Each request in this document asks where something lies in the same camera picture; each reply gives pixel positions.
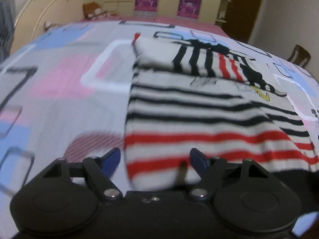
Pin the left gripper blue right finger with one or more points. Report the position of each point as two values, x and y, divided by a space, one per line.
210 170

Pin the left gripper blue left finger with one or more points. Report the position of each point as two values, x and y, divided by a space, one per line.
97 174

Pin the striped red black white sweater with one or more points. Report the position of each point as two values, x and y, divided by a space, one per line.
187 94

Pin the patterned grey pink blue bedspread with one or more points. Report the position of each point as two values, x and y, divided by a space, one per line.
66 95

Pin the pink bed sheet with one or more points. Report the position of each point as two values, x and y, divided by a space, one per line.
166 20

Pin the dark wooden chair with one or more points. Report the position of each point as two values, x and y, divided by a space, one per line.
300 56

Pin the cream open shelf unit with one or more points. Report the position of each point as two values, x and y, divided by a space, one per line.
220 18

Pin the floral pillow at bed edge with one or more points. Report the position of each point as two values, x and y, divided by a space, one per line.
49 25

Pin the orange white pillow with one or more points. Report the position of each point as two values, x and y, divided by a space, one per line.
93 10

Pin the right purple poster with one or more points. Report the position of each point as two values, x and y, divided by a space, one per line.
189 9

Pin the purple poster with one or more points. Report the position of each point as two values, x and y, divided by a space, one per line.
146 8
189 9

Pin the cream curved headboard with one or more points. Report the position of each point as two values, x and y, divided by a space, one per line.
29 23

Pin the left purple poster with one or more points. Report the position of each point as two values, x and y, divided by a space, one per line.
146 8

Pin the dark brown wooden door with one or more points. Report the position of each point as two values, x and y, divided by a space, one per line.
240 18

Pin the grey curtain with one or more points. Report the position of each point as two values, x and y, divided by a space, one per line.
7 27

